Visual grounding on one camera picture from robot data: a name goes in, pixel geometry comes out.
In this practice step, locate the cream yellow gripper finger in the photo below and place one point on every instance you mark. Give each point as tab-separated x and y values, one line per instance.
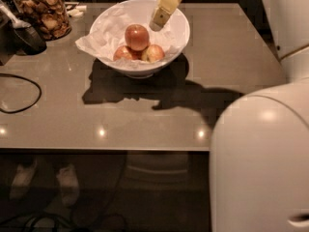
162	12

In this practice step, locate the red apple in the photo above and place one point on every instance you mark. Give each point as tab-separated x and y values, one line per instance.
137	37
152	53
126	52

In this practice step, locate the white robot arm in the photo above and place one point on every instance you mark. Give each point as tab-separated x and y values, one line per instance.
259	152

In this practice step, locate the white ceramic bowl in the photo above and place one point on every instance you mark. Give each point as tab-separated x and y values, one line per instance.
174	49

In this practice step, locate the small white items behind bowl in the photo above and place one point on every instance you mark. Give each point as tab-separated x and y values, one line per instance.
76	10

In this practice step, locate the glass jar of dried chips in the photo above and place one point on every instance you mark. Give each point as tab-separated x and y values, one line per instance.
49	16

